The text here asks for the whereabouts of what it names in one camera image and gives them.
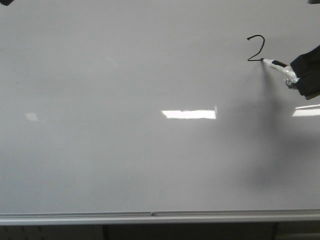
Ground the white taped whiteboard marker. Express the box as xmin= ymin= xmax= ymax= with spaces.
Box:
xmin=260 ymin=58 xmax=299 ymax=90

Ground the white whiteboard with aluminium frame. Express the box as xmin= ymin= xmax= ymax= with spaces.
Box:
xmin=0 ymin=0 xmax=320 ymax=226

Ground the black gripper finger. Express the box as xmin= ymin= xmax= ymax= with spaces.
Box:
xmin=290 ymin=46 xmax=320 ymax=100

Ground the dark table under whiteboard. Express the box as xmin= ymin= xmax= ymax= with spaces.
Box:
xmin=0 ymin=221 xmax=320 ymax=240

